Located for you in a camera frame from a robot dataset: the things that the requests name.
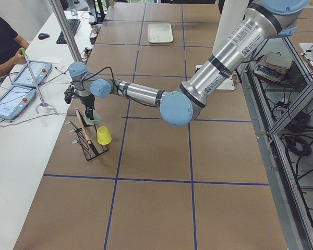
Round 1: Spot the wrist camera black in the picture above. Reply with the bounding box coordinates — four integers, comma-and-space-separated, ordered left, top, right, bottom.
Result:
64, 86, 75, 104

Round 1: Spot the pale green plastic cup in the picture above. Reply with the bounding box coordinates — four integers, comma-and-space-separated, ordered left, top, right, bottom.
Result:
83, 110, 101, 126

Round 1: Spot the seated person black shirt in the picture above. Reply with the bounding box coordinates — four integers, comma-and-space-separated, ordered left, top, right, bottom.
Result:
0, 17, 29, 77

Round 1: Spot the lower teach pendant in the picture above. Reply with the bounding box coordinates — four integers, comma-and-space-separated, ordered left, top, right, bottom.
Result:
0, 85, 37, 120

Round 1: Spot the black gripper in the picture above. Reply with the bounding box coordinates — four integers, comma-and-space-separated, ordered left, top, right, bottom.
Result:
80, 94, 95, 120

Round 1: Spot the upper teach pendant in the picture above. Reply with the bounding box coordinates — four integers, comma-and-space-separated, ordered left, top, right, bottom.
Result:
10, 60, 53, 88

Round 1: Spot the aluminium side frame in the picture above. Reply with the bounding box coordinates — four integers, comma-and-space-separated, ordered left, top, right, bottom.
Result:
242, 38, 313, 249

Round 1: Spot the black computer mouse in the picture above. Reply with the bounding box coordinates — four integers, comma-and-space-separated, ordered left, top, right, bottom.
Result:
38, 33, 50, 40

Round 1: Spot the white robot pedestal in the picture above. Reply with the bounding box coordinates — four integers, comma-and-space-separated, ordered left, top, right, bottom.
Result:
190, 1, 249, 94

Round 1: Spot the cream bear tray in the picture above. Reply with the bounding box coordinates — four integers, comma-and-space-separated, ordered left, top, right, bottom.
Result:
148, 23, 173, 43

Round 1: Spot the black marker pen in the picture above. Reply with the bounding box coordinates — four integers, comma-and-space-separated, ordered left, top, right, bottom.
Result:
54, 66, 66, 74

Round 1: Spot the black wire cup rack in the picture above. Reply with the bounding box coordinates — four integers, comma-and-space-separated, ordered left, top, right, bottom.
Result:
66, 108, 110, 161

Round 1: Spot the aluminium frame post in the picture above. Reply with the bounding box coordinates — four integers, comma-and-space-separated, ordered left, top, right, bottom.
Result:
49, 0, 82, 62

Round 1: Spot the black computer keyboard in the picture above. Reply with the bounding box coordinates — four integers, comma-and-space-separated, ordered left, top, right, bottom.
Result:
56, 18, 81, 44

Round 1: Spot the stack of books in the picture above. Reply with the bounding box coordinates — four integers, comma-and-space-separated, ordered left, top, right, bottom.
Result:
254, 52, 293, 82

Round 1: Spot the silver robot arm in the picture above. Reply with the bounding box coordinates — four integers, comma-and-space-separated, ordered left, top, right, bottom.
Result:
64, 1, 309, 126

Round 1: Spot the yellow plastic cup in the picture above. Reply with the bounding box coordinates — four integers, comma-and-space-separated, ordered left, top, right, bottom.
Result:
97, 126, 112, 145

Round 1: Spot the black camera cable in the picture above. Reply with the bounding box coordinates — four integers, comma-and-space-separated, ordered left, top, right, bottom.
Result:
69, 66, 162, 107

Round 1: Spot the teach pendant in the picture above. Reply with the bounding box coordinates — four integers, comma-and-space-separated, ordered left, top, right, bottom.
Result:
0, 85, 37, 120
10, 60, 53, 88

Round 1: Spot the upper orange black connector box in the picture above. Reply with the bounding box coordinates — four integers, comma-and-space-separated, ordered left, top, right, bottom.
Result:
83, 47, 92, 59

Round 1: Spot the metal cup on desk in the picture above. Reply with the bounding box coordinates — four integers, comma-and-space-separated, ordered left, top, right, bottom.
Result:
90, 24, 98, 38

